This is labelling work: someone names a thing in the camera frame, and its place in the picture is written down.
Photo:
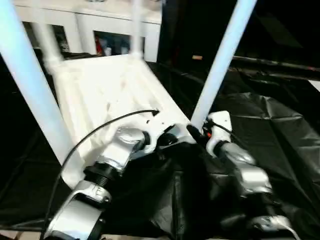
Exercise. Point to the white plastic table leg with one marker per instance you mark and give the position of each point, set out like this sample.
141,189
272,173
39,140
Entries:
225,55
137,27
48,37
30,75

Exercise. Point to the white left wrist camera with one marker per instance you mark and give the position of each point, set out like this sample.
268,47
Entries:
160,122

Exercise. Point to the white plastic table top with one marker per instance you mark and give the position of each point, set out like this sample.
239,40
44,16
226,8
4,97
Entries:
112,87

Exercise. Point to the white glass-door cabinet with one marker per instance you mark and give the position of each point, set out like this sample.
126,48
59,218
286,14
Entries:
100,22

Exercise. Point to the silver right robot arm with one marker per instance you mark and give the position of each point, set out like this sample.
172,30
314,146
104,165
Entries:
245,167

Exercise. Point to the small tan label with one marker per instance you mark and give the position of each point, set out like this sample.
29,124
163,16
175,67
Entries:
197,57

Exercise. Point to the dark metal pole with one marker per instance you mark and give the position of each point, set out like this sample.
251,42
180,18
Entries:
275,63

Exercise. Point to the red bottle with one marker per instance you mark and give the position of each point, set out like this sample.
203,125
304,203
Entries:
99,46

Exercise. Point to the black mat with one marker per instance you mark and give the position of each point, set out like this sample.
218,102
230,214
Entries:
262,137

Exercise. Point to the white flat board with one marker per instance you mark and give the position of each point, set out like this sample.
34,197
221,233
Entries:
315,85

